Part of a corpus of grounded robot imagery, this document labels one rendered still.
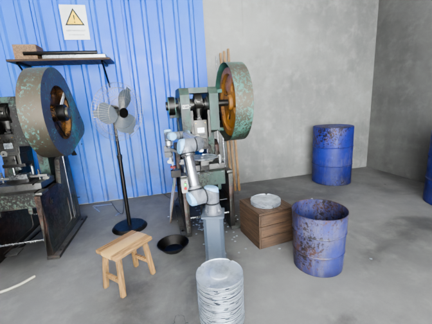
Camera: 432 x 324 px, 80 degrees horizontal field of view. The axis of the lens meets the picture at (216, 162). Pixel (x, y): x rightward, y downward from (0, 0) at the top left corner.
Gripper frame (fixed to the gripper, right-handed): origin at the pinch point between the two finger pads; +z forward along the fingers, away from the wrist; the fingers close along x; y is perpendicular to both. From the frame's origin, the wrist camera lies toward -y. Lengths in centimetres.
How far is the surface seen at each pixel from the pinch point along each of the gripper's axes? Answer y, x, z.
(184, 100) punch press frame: -18, -10, -61
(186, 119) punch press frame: -18.5, -10.0, -43.1
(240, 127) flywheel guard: -69, 10, -32
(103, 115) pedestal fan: 60, -16, -52
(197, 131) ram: -29.4, -14.5, -29.4
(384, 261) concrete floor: -155, 103, 76
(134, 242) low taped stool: 38, 63, 43
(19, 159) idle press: 139, -17, -17
